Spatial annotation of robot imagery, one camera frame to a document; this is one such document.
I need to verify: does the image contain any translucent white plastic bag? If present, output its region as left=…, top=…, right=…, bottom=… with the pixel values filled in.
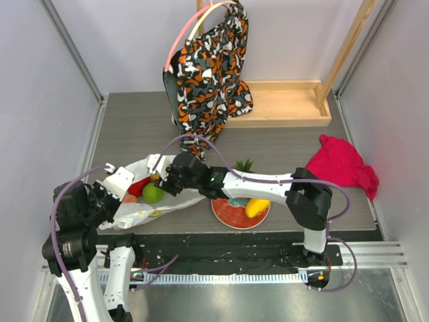
left=99, top=156, right=204, bottom=230

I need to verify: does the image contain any fake pineapple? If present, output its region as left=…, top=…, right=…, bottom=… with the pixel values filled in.
left=233, top=158, right=253, bottom=173

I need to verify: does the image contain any yellow fake mango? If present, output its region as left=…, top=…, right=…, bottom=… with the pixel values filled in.
left=245, top=199, right=271, bottom=219

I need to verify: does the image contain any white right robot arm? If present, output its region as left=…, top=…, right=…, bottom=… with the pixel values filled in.
left=147, top=152, right=332, bottom=267

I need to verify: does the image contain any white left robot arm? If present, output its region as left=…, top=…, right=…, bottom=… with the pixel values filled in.
left=42, top=180, right=143, bottom=321

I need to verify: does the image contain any fake peach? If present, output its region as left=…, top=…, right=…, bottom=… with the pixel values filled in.
left=123, top=195, right=138, bottom=204

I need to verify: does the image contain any red fake pepper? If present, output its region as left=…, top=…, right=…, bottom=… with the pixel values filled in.
left=128, top=176, right=151, bottom=197

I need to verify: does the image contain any green bumpy fake fruit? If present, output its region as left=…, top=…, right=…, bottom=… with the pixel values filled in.
left=142, top=182, right=164, bottom=204

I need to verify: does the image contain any fake lemon slice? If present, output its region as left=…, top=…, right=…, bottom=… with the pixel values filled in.
left=149, top=210, right=165, bottom=218

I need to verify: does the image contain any red and teal plate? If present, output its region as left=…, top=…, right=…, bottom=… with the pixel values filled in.
left=211, top=198, right=270, bottom=230

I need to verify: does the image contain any camouflage patterned garment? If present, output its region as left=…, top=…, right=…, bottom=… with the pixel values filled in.
left=163, top=1, right=254, bottom=160

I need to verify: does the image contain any wooden clothes rack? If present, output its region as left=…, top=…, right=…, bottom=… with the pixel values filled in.
left=196, top=0, right=378, bottom=128

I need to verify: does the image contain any red cloth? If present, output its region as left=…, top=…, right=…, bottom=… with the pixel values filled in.
left=306, top=134, right=379, bottom=201

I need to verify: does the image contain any pink and cream hanger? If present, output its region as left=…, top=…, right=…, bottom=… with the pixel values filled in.
left=164, top=1, right=237, bottom=72

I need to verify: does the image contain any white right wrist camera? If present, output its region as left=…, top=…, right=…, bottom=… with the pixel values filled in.
left=146, top=154, right=176, bottom=181

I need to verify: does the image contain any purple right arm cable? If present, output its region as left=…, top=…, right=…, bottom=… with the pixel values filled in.
left=155, top=133, right=358, bottom=292

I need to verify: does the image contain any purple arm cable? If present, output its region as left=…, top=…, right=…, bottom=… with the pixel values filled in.
left=50, top=164, right=180, bottom=322
left=155, top=133, right=358, bottom=292

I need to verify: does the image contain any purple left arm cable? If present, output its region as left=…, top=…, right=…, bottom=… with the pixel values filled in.
left=50, top=164, right=180, bottom=322

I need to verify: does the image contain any white slotted cable duct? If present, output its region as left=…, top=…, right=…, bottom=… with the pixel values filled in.
left=130, top=271, right=308, bottom=285

